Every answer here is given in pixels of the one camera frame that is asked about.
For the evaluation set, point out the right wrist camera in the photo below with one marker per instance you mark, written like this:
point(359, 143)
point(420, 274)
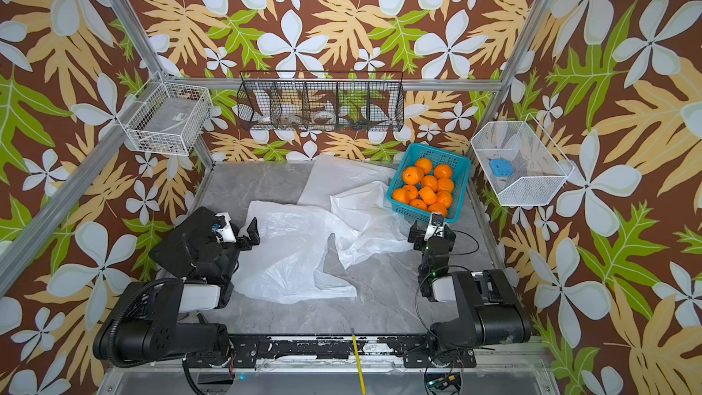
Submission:
point(435, 226)

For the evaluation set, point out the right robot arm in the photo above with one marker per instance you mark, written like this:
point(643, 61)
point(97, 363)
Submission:
point(488, 311)

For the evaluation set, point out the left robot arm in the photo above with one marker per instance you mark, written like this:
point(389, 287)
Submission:
point(200, 257)

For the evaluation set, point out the flat white plastic bag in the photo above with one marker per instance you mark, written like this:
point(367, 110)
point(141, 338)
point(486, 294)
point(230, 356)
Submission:
point(334, 175)

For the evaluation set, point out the white wire basket left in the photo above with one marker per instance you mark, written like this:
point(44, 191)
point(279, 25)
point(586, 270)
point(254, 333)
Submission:
point(165, 116)

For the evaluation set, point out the blue object in basket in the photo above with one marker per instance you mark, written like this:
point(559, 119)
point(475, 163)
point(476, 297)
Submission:
point(501, 168)

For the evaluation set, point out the white wire basket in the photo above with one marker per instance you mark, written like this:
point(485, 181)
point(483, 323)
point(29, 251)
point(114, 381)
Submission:
point(165, 116)
point(541, 168)

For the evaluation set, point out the yellow stick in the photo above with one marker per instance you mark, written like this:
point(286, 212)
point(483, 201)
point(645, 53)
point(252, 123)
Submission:
point(358, 363)

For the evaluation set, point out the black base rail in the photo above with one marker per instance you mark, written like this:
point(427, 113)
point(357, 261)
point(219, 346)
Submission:
point(407, 351)

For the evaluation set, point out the orange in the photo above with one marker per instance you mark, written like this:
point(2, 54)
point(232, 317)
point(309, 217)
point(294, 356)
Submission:
point(431, 182)
point(419, 204)
point(412, 176)
point(428, 195)
point(425, 165)
point(443, 171)
point(401, 195)
point(439, 209)
point(445, 198)
point(445, 184)

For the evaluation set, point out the printed white plastic bag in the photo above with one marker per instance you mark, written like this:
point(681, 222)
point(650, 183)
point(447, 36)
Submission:
point(287, 266)

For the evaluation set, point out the black wire basket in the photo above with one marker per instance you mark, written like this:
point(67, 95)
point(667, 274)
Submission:
point(365, 101)

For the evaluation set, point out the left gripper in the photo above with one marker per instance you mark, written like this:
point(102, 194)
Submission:
point(239, 238)

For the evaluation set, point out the teal plastic basket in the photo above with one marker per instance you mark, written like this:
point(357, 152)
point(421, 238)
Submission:
point(460, 165)

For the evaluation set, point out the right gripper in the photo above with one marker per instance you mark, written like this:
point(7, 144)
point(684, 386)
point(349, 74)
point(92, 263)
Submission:
point(430, 240)

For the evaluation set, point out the white wire basket right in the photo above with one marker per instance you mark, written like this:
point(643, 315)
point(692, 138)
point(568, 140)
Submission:
point(541, 168)

